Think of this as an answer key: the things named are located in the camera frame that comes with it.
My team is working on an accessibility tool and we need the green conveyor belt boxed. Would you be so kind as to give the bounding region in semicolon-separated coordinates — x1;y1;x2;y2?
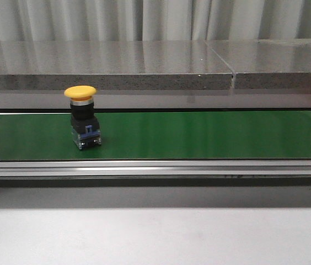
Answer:
0;110;311;161

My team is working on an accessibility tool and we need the yellow mushroom push button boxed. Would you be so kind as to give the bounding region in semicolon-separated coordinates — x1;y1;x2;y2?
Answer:
64;85;102;150

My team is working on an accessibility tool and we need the grey stone counter slab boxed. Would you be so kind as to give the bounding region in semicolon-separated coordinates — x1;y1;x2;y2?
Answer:
0;41;232;91

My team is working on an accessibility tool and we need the grey curtain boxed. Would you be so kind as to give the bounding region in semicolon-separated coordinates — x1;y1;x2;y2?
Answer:
0;1;311;41

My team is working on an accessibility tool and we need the aluminium conveyor frame rail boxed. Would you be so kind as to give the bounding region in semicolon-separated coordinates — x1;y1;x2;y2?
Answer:
0;159;311;187

